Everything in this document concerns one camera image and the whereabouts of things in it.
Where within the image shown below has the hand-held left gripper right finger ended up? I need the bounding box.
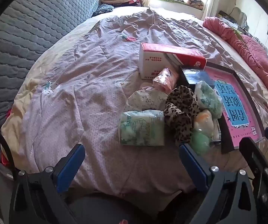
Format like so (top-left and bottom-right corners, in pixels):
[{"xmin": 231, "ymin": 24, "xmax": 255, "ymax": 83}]
[{"xmin": 179, "ymin": 143, "xmax": 257, "ymax": 224}]

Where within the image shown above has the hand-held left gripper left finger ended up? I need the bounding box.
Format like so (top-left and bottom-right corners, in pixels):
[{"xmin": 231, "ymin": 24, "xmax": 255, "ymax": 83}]
[{"xmin": 9, "ymin": 143, "xmax": 86, "ymax": 224}]

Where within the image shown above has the dark tray with pink lining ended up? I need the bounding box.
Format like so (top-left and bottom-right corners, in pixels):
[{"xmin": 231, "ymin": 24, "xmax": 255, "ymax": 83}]
[{"xmin": 204, "ymin": 62, "xmax": 265, "ymax": 155}]

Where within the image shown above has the green sponge ball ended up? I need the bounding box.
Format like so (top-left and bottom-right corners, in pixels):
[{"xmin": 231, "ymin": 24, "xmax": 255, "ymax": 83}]
[{"xmin": 190, "ymin": 131, "xmax": 211, "ymax": 155}]

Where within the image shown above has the cream plush rabbit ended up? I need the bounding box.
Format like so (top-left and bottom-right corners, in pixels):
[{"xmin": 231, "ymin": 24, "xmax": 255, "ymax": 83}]
[{"xmin": 193, "ymin": 109, "xmax": 215, "ymax": 138}]

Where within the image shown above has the green tissue packet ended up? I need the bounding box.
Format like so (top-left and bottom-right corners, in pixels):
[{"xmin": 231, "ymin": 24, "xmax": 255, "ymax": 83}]
[
  {"xmin": 194, "ymin": 80, "xmax": 223, "ymax": 118},
  {"xmin": 118, "ymin": 110, "xmax": 166, "ymax": 146}
]

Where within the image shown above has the leopard print scrunchie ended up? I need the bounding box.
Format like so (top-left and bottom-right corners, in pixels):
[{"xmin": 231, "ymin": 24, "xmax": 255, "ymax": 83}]
[{"xmin": 163, "ymin": 85, "xmax": 201, "ymax": 146}]

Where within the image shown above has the cream floral scrunchie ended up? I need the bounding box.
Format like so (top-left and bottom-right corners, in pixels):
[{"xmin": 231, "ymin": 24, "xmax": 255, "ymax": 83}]
[{"xmin": 126, "ymin": 90, "xmax": 169, "ymax": 112}]

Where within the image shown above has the pink orange towel pack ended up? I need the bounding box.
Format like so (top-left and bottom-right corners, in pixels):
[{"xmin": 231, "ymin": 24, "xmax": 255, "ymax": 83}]
[{"xmin": 153, "ymin": 68, "xmax": 180, "ymax": 94}]

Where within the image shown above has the red cloth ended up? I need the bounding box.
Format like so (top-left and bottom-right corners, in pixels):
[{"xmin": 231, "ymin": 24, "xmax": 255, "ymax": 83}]
[{"xmin": 0, "ymin": 153, "xmax": 12, "ymax": 168}]

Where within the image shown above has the cream bed sheet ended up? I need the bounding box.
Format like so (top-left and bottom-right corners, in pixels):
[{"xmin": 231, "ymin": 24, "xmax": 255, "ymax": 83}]
[{"xmin": 1, "ymin": 5, "xmax": 268, "ymax": 143}]

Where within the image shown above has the purple patterned bed cover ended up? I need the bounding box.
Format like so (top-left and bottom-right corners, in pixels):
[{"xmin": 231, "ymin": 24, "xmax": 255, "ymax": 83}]
[{"xmin": 19, "ymin": 7, "xmax": 265, "ymax": 196}]

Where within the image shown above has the pink quilt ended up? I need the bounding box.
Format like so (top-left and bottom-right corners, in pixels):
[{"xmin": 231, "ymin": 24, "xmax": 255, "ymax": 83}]
[{"xmin": 202, "ymin": 16, "xmax": 268, "ymax": 115}]

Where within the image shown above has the dark blue box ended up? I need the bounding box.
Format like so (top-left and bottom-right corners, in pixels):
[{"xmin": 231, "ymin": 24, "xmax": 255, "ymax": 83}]
[{"xmin": 179, "ymin": 66, "xmax": 215, "ymax": 87}]

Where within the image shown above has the green cloth strip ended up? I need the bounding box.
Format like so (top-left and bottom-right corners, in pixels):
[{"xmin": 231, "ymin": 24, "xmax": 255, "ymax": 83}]
[{"xmin": 230, "ymin": 27, "xmax": 244, "ymax": 40}]

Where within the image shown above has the red and white cardboard box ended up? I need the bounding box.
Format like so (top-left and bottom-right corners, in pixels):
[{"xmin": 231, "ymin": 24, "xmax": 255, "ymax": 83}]
[{"xmin": 139, "ymin": 42, "xmax": 207, "ymax": 80}]

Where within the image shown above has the vanity mirror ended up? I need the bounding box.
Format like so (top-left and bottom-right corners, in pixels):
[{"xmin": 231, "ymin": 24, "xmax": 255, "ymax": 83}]
[{"xmin": 230, "ymin": 7, "xmax": 248, "ymax": 27}]

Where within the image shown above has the cluttered dresser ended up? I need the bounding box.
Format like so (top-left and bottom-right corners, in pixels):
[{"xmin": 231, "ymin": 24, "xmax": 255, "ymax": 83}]
[{"xmin": 218, "ymin": 10, "xmax": 253, "ymax": 35}]

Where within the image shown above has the grey quilted headboard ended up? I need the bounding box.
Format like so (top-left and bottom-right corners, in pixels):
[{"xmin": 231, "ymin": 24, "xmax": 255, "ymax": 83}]
[{"xmin": 0, "ymin": 0, "xmax": 100, "ymax": 166}]

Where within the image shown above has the cream curtain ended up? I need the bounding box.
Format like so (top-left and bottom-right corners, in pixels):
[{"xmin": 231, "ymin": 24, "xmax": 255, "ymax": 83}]
[{"xmin": 203, "ymin": 0, "xmax": 222, "ymax": 20}]

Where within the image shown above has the dark floral cloth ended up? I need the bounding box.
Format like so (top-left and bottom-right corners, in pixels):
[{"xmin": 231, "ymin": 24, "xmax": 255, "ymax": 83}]
[{"xmin": 92, "ymin": 3, "xmax": 114, "ymax": 17}]

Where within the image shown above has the crumpled clothes pile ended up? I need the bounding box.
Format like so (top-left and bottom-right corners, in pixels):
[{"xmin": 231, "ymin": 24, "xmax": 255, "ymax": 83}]
[{"xmin": 158, "ymin": 0, "xmax": 204, "ymax": 10}]

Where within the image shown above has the black cable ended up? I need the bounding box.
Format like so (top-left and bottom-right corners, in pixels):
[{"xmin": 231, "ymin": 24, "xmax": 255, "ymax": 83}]
[{"xmin": 0, "ymin": 119, "xmax": 16, "ymax": 182}]

